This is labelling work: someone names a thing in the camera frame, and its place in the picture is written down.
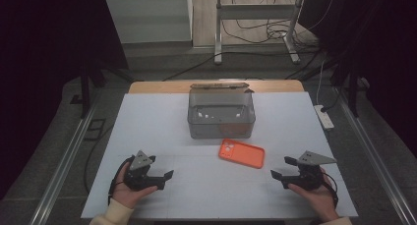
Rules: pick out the aluminium floor rail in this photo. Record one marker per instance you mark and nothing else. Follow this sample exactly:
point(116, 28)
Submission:
point(370, 146)
point(62, 172)

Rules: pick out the grey metal stand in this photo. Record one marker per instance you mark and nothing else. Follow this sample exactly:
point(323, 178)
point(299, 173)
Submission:
point(254, 12)

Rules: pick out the person's left hand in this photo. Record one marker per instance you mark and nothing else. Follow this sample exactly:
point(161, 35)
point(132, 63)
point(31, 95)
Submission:
point(126, 195)

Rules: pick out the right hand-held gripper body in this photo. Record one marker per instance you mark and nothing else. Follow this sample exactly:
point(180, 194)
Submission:
point(309, 177)

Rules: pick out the white cabinet panel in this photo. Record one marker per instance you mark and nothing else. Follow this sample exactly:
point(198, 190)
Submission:
point(147, 18)

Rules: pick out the black stand leg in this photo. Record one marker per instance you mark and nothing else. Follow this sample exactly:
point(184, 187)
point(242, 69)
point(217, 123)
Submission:
point(353, 90)
point(86, 90)

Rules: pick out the person's right hand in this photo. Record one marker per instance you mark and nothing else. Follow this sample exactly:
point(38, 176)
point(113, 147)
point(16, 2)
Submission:
point(319, 200)

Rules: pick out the white table cover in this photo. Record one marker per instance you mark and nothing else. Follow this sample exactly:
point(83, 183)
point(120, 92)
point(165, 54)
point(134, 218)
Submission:
point(203, 192)

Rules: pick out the clear grey storage box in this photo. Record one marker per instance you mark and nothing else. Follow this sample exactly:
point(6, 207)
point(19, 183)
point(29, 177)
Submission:
point(213, 128)

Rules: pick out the white power strip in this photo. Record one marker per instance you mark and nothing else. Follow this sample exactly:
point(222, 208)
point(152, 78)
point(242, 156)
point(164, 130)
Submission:
point(324, 118)

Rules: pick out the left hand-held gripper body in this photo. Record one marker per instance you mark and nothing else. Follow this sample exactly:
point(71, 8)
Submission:
point(139, 172)

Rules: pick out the orange phone case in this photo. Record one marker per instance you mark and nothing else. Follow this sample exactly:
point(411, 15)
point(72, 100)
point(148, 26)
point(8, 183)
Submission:
point(246, 154)

